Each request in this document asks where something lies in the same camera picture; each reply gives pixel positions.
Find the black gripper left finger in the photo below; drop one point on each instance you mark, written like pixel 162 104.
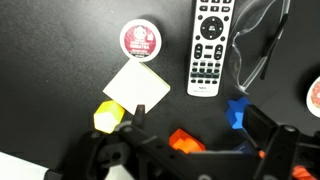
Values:
pixel 133 153

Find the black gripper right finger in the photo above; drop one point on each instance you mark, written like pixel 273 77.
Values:
pixel 286 153

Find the silver black remote control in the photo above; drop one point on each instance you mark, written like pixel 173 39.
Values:
pixel 208 50

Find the orange cloth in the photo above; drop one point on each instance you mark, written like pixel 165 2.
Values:
pixel 302 173

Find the yellow pentagon block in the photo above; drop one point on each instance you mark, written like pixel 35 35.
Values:
pixel 108 117

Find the orange plastic block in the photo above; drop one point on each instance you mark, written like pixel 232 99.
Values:
pixel 185 141

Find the small white plate red donut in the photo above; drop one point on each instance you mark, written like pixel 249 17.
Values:
pixel 315 96

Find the blue star block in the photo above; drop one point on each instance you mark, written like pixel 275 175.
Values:
pixel 236 113

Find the pale yellow sticky note pad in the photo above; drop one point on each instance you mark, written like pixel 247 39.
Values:
pixel 136 86

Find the clear safety glasses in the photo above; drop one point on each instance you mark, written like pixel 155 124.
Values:
pixel 246 50

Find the coffee pod red lid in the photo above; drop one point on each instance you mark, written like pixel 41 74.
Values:
pixel 140 40

